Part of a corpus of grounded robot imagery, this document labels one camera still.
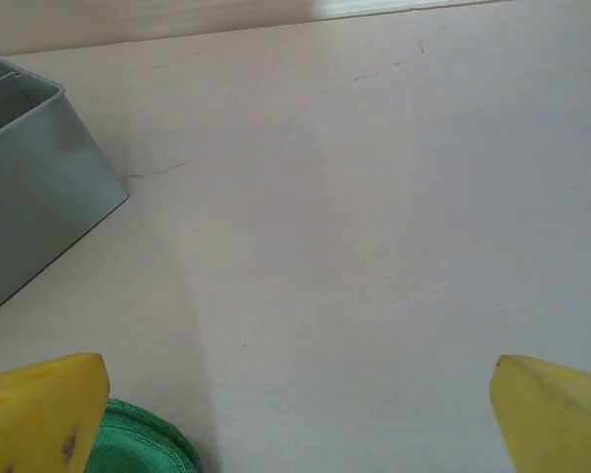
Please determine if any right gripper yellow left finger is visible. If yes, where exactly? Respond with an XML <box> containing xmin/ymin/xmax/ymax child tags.
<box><xmin>0</xmin><ymin>352</ymin><xmax>110</xmax><ymax>473</ymax></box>

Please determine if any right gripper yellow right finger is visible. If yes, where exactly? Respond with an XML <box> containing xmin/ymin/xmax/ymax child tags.
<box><xmin>488</xmin><ymin>353</ymin><xmax>591</xmax><ymax>473</ymax></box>

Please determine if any grey divided organizer box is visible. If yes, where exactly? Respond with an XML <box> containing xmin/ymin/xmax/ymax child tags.
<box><xmin>0</xmin><ymin>51</ymin><xmax>130</xmax><ymax>324</ymax></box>

